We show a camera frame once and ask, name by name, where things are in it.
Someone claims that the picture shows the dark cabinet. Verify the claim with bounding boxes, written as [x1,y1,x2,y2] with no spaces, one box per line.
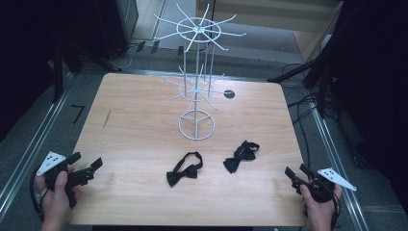
[95,0,140,61]

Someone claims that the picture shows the light wooden cabinet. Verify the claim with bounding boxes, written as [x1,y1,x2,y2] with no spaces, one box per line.
[195,0,344,64]

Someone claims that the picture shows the metal floor rail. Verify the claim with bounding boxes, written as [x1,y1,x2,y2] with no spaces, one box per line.
[311,108,370,231]
[0,72,75,214]

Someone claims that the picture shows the white floor cable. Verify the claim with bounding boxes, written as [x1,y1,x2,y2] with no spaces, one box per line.
[118,43,135,70]

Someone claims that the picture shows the white wire rack stand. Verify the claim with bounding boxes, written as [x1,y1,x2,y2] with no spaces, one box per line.
[153,3,247,141]

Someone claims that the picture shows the person's right hand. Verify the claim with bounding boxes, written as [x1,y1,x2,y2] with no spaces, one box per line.
[299,184,344,231]

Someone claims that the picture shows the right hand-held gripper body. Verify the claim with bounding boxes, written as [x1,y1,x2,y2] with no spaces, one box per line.
[293,167,358,204]

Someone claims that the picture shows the person's left hand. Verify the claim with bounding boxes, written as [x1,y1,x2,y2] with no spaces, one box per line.
[35,170,80,231]

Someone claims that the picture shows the black bow tie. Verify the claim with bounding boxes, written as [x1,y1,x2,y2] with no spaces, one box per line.
[166,151,204,188]
[222,140,261,174]

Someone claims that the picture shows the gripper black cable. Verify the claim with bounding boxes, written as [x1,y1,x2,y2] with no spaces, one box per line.
[29,165,45,223]
[330,189,343,231]

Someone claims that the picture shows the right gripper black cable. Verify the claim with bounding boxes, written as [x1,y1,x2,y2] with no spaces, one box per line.
[330,189,343,231]

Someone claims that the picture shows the black metal stand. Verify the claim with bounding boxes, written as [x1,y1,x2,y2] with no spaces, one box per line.
[267,32,342,119]
[52,38,123,104]

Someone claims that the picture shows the black floor cables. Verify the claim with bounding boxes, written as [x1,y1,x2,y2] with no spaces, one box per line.
[281,62,322,168]

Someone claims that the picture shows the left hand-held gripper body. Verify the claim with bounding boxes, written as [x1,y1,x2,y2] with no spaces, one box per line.
[36,151,97,209]

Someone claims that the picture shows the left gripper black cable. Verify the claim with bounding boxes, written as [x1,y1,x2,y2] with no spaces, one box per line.
[29,165,45,223]

